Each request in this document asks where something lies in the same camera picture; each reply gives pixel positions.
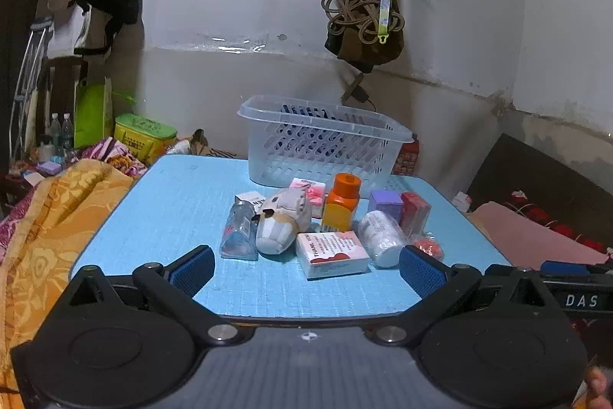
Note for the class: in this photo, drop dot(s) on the clear water bottle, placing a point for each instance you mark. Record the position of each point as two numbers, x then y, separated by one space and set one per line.
56 131
67 131

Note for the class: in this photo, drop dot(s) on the metal rack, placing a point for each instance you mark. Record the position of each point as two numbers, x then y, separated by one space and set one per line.
31 54

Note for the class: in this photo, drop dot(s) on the grey white plush toy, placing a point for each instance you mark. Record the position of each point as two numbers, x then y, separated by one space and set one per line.
277 227

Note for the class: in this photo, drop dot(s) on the small purple case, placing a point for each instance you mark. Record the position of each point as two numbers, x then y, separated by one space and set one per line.
50 169

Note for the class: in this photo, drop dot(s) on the brown hanging bag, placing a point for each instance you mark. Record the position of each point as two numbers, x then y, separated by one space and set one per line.
359 50

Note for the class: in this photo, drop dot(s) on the pink mat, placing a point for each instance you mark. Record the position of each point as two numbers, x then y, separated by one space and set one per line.
517 231

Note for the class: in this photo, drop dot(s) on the black board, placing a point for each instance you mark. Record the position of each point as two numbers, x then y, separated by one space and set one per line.
527 179

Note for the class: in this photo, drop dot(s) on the clear plastic basket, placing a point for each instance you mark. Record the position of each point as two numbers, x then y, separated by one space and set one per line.
268 112

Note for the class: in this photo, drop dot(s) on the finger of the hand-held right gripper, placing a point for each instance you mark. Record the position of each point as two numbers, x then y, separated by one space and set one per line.
565 268

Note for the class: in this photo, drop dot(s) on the person's right hand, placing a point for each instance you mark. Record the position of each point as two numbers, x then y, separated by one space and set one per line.
598 385

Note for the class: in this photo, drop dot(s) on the red gift carton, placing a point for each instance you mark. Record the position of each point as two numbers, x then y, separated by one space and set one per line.
407 160

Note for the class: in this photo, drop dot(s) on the orange floral blanket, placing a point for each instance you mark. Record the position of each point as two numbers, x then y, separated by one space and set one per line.
52 222

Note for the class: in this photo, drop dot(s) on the white box red hearts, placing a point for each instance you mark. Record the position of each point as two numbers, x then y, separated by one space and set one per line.
330 253

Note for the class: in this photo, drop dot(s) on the orange capped bottle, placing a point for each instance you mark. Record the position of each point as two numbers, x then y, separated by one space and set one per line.
340 207

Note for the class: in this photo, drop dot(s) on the black charger adapter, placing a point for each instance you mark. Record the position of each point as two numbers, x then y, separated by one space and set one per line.
359 92

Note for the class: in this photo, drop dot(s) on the pink and white box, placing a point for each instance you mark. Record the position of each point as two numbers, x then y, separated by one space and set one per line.
311 191

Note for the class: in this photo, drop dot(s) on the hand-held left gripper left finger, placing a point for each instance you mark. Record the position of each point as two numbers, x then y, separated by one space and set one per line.
192 269

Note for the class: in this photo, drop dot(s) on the green paper bag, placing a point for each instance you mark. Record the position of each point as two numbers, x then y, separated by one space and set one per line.
91 116

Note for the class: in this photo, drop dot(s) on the small red packet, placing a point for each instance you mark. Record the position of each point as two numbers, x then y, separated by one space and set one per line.
428 247

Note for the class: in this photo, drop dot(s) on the white cloth black trim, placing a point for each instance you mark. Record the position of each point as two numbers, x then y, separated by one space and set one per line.
67 30

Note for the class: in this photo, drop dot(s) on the white paper scrap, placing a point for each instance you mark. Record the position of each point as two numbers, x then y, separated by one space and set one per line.
462 202

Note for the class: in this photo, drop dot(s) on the purple box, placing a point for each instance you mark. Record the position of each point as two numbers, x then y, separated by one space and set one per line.
385 203

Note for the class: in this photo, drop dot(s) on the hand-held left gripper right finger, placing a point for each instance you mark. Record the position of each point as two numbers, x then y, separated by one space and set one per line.
421 271

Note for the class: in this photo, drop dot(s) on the yellow green lunch bag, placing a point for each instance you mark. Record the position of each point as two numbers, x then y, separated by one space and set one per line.
143 136

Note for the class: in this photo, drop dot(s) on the brown paper bag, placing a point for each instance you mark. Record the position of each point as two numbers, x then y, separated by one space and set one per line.
198 139

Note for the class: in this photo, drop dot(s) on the clear plastic bottle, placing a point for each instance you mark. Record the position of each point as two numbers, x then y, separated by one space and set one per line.
237 231

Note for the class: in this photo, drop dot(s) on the red black patterned cloth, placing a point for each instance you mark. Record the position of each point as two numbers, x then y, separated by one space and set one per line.
536 215

